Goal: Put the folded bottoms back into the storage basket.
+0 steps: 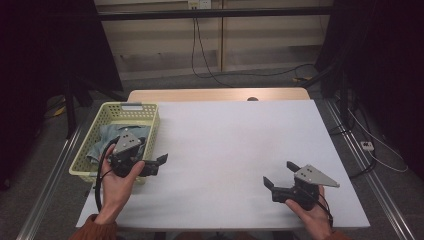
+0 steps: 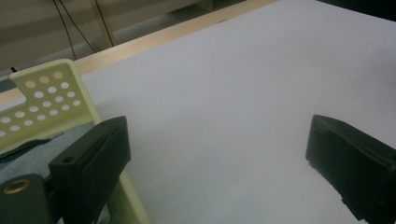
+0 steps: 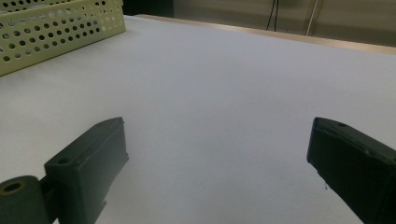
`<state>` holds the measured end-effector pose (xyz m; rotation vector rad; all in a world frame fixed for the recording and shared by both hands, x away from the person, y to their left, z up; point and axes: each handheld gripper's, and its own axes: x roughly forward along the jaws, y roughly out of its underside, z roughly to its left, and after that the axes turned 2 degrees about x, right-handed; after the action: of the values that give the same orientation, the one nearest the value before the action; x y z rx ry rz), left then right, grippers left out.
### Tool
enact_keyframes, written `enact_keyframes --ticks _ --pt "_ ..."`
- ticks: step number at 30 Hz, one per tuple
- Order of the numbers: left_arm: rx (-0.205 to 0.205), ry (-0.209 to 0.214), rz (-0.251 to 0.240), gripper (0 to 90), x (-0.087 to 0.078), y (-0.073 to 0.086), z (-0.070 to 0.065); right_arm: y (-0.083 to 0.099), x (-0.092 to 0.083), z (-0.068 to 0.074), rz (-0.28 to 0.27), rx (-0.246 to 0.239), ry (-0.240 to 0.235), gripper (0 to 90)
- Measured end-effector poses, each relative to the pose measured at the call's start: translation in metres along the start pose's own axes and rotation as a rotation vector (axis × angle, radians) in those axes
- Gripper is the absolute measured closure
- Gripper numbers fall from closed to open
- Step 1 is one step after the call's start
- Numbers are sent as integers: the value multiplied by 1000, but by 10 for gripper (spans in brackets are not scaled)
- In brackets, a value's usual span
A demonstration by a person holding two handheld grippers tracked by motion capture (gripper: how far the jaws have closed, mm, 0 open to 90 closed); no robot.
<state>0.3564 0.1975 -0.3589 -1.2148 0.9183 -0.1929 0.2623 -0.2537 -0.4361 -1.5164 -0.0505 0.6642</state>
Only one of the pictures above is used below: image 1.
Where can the black horizontal metal bar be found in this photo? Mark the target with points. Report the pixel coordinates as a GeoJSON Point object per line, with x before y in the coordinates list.
{"type": "Point", "coordinates": [213, 14]}

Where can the aluminium floor rail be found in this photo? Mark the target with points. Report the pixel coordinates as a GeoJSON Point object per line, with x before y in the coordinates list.
{"type": "Point", "coordinates": [50, 186]}
{"type": "Point", "coordinates": [373, 180]}

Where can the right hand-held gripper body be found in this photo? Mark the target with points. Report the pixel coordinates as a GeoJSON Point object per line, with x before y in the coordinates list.
{"type": "Point", "coordinates": [305, 190]}

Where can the light denim garment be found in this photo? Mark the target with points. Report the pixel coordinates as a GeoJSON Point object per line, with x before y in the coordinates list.
{"type": "Point", "coordinates": [106, 136]}

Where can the white power strip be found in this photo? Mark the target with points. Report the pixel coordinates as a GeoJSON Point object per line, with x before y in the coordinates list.
{"type": "Point", "coordinates": [367, 146]}

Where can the wooden table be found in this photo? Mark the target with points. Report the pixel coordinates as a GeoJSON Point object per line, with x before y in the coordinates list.
{"type": "Point", "coordinates": [200, 95]}

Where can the person's orange right sleeve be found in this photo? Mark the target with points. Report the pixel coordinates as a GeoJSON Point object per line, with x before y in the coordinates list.
{"type": "Point", "coordinates": [340, 236]}

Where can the person's left hand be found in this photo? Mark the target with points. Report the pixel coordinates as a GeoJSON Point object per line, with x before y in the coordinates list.
{"type": "Point", "coordinates": [115, 193]}

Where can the pale yellow plastic basket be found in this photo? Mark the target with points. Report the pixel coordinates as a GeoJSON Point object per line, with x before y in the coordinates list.
{"type": "Point", "coordinates": [100, 118]}

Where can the black stand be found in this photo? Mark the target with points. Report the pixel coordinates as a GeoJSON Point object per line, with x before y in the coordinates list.
{"type": "Point", "coordinates": [70, 110]}

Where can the person's right hand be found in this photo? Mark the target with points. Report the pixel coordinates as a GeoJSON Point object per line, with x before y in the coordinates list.
{"type": "Point", "coordinates": [316, 223]}

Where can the white wall outlet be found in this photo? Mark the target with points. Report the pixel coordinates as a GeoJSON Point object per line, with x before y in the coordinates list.
{"type": "Point", "coordinates": [199, 4]}

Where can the white table mat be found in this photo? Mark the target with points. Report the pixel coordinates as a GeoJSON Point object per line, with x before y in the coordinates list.
{"type": "Point", "coordinates": [233, 140]}

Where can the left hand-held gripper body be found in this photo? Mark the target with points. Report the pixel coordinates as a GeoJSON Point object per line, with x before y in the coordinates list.
{"type": "Point", "coordinates": [126, 145]}

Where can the black curtain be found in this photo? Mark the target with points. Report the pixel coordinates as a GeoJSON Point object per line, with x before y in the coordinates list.
{"type": "Point", "coordinates": [40, 50]}
{"type": "Point", "coordinates": [390, 66]}

